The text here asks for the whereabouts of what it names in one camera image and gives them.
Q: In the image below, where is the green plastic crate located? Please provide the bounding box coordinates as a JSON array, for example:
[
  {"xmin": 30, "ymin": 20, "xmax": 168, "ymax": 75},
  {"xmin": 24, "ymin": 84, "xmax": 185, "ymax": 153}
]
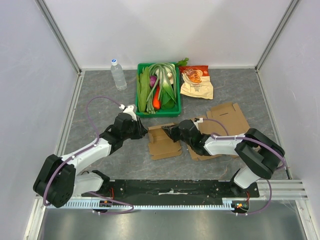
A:
[{"xmin": 135, "ymin": 62, "xmax": 182, "ymax": 118}]

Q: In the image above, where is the aluminium frame post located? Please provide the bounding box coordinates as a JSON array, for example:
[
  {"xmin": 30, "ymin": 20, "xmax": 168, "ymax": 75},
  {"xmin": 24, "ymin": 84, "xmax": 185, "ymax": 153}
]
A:
[
  {"xmin": 254, "ymin": 0, "xmax": 301, "ymax": 73},
  {"xmin": 35, "ymin": 0, "xmax": 82, "ymax": 75}
]

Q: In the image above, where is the grey slotted cable duct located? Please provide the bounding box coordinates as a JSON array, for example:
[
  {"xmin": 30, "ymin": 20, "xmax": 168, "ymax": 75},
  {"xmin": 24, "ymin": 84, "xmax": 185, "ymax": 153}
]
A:
[{"xmin": 59, "ymin": 197, "xmax": 235, "ymax": 211}]

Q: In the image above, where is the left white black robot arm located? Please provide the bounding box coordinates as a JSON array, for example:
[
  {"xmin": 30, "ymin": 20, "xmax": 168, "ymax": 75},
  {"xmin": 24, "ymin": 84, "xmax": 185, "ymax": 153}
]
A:
[{"xmin": 33, "ymin": 113, "xmax": 148, "ymax": 208}]

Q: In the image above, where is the orange carrot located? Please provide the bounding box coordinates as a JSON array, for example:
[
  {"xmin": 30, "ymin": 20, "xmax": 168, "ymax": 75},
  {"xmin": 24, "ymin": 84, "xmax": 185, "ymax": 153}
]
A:
[{"xmin": 152, "ymin": 86, "xmax": 161, "ymax": 110}]

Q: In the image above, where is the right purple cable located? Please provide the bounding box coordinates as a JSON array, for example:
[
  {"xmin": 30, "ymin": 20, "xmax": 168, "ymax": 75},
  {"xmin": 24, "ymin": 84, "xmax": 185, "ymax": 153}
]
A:
[{"xmin": 202, "ymin": 118, "xmax": 287, "ymax": 216}]

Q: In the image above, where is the flat brown cardboard sheet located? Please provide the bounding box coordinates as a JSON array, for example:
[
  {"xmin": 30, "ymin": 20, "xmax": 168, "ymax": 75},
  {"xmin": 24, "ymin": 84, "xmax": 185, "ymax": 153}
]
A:
[{"xmin": 186, "ymin": 101, "xmax": 251, "ymax": 162}]

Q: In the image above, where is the white mushroom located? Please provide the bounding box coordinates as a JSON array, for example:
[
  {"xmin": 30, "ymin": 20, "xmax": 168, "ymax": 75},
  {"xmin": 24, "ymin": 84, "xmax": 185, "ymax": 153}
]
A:
[{"xmin": 167, "ymin": 72, "xmax": 173, "ymax": 81}]

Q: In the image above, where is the orange beige snack bag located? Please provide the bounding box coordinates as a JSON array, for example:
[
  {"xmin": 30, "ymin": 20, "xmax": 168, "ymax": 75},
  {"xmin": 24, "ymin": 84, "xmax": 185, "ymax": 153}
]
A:
[{"xmin": 179, "ymin": 65, "xmax": 214, "ymax": 100}]

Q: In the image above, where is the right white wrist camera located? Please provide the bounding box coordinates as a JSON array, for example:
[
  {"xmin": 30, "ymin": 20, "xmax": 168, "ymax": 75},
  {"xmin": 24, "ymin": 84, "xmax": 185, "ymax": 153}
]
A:
[{"xmin": 194, "ymin": 117, "xmax": 204, "ymax": 124}]

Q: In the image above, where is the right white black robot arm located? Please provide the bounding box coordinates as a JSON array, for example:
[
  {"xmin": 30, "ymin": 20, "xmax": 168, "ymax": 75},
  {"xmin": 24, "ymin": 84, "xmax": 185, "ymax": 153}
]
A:
[{"xmin": 161, "ymin": 118, "xmax": 286, "ymax": 197}]

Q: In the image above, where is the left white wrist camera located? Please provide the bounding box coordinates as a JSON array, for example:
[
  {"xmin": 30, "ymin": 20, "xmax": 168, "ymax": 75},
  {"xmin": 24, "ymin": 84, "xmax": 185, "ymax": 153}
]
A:
[{"xmin": 119, "ymin": 104, "xmax": 137, "ymax": 121}]

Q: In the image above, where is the left aluminium frame post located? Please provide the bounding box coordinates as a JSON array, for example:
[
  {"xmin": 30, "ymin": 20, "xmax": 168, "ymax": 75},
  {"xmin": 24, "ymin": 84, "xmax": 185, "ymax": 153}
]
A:
[{"xmin": 35, "ymin": 0, "xmax": 82, "ymax": 75}]

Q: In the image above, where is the small brown cardboard box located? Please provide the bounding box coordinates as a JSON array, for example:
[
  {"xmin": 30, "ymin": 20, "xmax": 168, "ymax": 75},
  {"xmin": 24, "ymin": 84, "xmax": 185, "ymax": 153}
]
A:
[{"xmin": 148, "ymin": 123, "xmax": 182, "ymax": 161}]

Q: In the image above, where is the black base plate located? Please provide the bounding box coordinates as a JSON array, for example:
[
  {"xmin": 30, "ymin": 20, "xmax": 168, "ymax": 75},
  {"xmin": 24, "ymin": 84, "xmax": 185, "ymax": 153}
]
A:
[{"xmin": 97, "ymin": 179, "xmax": 260, "ymax": 206}]

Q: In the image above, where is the clear plastic water bottle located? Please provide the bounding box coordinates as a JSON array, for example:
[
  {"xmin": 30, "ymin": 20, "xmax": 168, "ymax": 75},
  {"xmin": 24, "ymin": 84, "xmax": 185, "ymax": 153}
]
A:
[{"xmin": 110, "ymin": 58, "xmax": 127, "ymax": 91}]

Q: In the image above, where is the green bok choy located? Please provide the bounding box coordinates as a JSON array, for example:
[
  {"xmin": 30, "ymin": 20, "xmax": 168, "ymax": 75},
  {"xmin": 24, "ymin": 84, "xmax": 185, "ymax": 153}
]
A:
[{"xmin": 160, "ymin": 82, "xmax": 177, "ymax": 110}]

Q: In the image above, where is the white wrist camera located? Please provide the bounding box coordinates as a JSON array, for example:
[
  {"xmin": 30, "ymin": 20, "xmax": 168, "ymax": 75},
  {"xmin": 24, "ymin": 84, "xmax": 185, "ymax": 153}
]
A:
[
  {"xmin": 119, "ymin": 104, "xmax": 137, "ymax": 121},
  {"xmin": 194, "ymin": 117, "xmax": 204, "ymax": 124}
]

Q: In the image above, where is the right aluminium frame post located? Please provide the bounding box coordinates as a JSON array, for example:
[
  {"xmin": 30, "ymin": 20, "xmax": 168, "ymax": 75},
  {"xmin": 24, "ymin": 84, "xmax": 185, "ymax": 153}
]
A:
[{"xmin": 254, "ymin": 0, "xmax": 301, "ymax": 73}]

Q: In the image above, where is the green leafy vegetable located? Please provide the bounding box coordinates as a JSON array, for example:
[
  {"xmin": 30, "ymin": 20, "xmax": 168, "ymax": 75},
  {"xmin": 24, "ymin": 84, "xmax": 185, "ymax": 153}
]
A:
[{"xmin": 137, "ymin": 67, "xmax": 150, "ymax": 113}]

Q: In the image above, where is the purple onion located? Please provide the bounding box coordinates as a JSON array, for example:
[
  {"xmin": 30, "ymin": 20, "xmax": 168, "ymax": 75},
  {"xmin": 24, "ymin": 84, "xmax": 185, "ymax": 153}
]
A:
[{"xmin": 149, "ymin": 75, "xmax": 157, "ymax": 88}]

